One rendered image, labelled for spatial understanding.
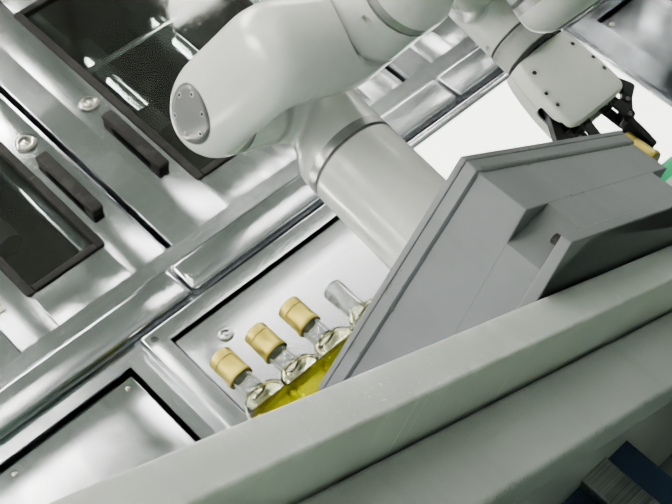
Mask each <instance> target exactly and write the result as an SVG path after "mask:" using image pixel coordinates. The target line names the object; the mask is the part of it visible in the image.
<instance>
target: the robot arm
mask: <svg viewBox="0 0 672 504"><path fill-rule="evenodd" d="M601 1H602V0H265V1H261V2H259V3H256V4H254V5H252V6H250V7H248V8H246V9H245V10H243V11H241V12H240V13H239V14H237V15H236V16H235V17H234V18H233V19H231V20H230V21H229V22H228V23H227V24H226V25H225V26H224V27H223V28H222V29H221V30H220V31H219V32H218V33H217V34H216V35H215V36H214V37H213V38H212V39H211V40H210V41H209V42H208V43H207V44H206V45H205V46H204V47H203V48H202V49H201V50H200V51H199V52H198V53H197V54H196V55H195V56H194V57H192V58H191V60H190V61H189V62H188V63H187V64H186V65H185V66H184V67H183V69H182V70H181V72H180V73H179V75H178V77H177V79H176V81H175V83H174V86H173V89H172V93H171V98H170V116H171V121H172V125H173V128H174V130H175V132H176V134H177V136H178V137H179V139H180V140H181V141H182V142H183V144H185V145H186V146H187V147H188V148H189V149H190V150H192V151H193V152H195V153H197V154H199V155H202V156H205V157H209V158H225V157H230V156H234V155H238V154H241V153H245V152H248V151H252V150H255V149H259V148H262V147H266V146H272V145H276V144H280V143H285V144H288V145H290V146H292V147H293V149H294V150H295V153H296V157H297V164H298V168H299V171H300V174H301V176H302V178H303V179H304V181H305V182H306V184H307V185H308V186H309V187H310V188H311V189H312V190H313V191H314V192H315V193H316V194H317V196H318V197H319V198H320V199H321V200H322V201H323V202H324V203H325V204H326V205H327V206H328V207H329V208H330V209H331V210H332V211H333V212H334V213H335V214H336V215H337V216H338V217H339V218H340V219H341V220H342V221H343V222H344V223H345V224H346V225H347V226H348V227H349V228H350V229H351V230H352V231H353V232H354V233H355V235H356V236H357V237H358V238H359V239H360V240H361V241H362V242H363V243H364V244H365V245H366V246H367V247H368V248H369V249H370V250H371V251H372V252H373V253H374V254H375V255H376V256H377V257H378V258H379V259H380V260H381V261H382V262H383V263H384V264H385V265H386V266H387V267H388V268H389V269H390V270H391V268H392V267H393V265H394V263H395V262H396V260H397V259H398V257H399V255H400V254H401V252H402V250H403V249H404V247H405V246H406V244H407V242H408V241H409V239H410V238H411V236H412V234H413V233H414V231H415V230H416V228H417V226H418V225H419V223H420V222H421V220H422V218H423V217H424V215H425V213H426V212H427V210H428V209H429V207H430V205H431V204H432V202H433V201H434V199H435V197H436V196H437V194H438V193H439V191H440V189H441V188H442V186H443V184H444V183H445V181H446V179H445V178H444V177H443V176H442V175H441V174H440V173H439V172H438V171H437V170H435V169H434V168H433V167H432V166H431V165H430V164H429V163H428V162H427V161H426V160H425V159H424V158H423V157H422V156H421V155H420V154H418V153H417V152H416V151H415V150H414V149H413V148H412V147H411V146H410V145H409V144H408V143H407V142H406V141H405V140H404V139H403V138H402V137H400V136H399V135H398V134H397V133H396V132H395V131H394V130H393V129H392V128H391V126H390V125H389V124H388V123H386V122H385V121H384V120H383V119H382V118H381V117H380V116H379V115H378V114H377V113H376V112H375V111H374V110H373V109H372V108H371V107H370V106H369V105H368V104H367V103H366V102H365V101H364V100H363V99H362V98H361V97H360V95H359V94H358V93H357V92H356V91H355V90H354V88H357V87H359V86H361V85H363V84H364V83H366V82H367V81H369V80H370V79H371V78H373V77H374V76H375V75H376V74H378V73H379V72H380V71H381V70H382V69H384V68H385V67H386V66H387V65H388V64H390V63H391V62H392V61H393V60H394V59H396V58H397V57H398V56H399V55H400V54H402V53H403V52H404V51H406V50H407V49H408V48H409V47H411V46H412V45H413V44H415V43H416V42H417V41H418V40H420V39H421V38H422V37H424V36H425V35H426V34H428V33H429V32H430V31H432V30H433V29H434V28H436V27H437V26H438V25H439V24H441V23H442V22H443V21H444V20H445V19H446V18H447V16H449V17H450V18H451V19H452V20H453V21H454V22H455V23H456V24H457V25H458V26H459V27H460V28H461V29H462V30H463V31H464V32H465V33H466V34H467V35H468V36H469V37H470V38H471V39H472V40H473V41H474V42H475V43H476V44H477V45H478V46H479V47H480V48H481V49H482V50H483V51H484V52H485V53H486V54H487V55H488V56H489V57H490V58H491V59H492V60H493V61H494V62H495V63H496V64H497V65H498V66H499V67H500V68H501V69H502V70H503V71H504V72H505V73H506V74H507V75H508V76H509V78H508V80H507V84H508V86H509V87H510V89H511V91H512V92H513V94H514V95H515V97H516V98H517V100H518V101H519V103H520V104H521V105H522V107H523V108H524V109H525V111H526V112H527V113H528V114H529V116H530V117H531V118H532V119H533V120H534V122H535V123H536V124H537V125H538V126H539V127H540V128H541V129H542V131H543V132H544V133H545V134H546V135H547V136H548V137H549V138H550V139H551V140H552V141H558V140H564V139H570V138H576V137H582V136H588V135H594V134H600V131H599V130H598V129H597V128H596V126H595V125H594V124H593V121H594V120H595V119H597V118H598V117H599V116H600V115H601V114H602V115H603V116H605V117H606V118H607V119H608V120H610V121H611V122H612V123H614V124H615V125H616V126H617V127H619V128H620V129H622V132H624V134H625V133H626V132H631V133H632V134H634V135H635V136H637V137H638V138H639V139H641V140H642V141H644V142H645V143H647V144H648V145H649V146H651V147H652V148H653V147H654V146H655V145H656V144H657V141H656V139H654V138H653V137H652V135H651V134H650V133H649V132H648V131H647V130H646V129H645V128H644V127H643V126H642V125H641V124H640V123H639V122H638V121H637V120H636V119H635V118H634V116H635V111H634V110H633V101H632V97H633V93H634V89H635V85H634V83H632V82H630V81H627V80H624V79H622V78H619V77H618V76H617V75H616V74H615V73H614V72H613V71H612V70H611V69H610V68H609V67H608V66H607V65H606V64H605V63H604V62H602V61H601V60H600V59H599V58H598V57H597V56H596V55H594V54H593V53H592V52H591V51H590V50H588V49H587V48H586V47H584V46H583V45H582V44H580V43H579V42H578V41H576V40H575V39H573V38H572V37H570V36H569V35H567V34H566V33H564V32H563V31H561V32H560V33H559V32H558V30H561V29H563V28H564V27H566V26H568V25H569V24H571V23H572V22H574V21H576V20H578V19H579V18H580V17H582V16H583V15H584V14H586V13H587V12H588V11H590V10H592V9H594V8H595V7H596V5H597V4H599V3H600V2H601ZM618 94H619V95H620V99H619V98H618V97H616V95H618ZM612 108H614V109H615V110H617V111H618V113H617V112H616V111H614V110H613V109H612ZM586 133H587V134H588V135H587V134H586Z"/></svg>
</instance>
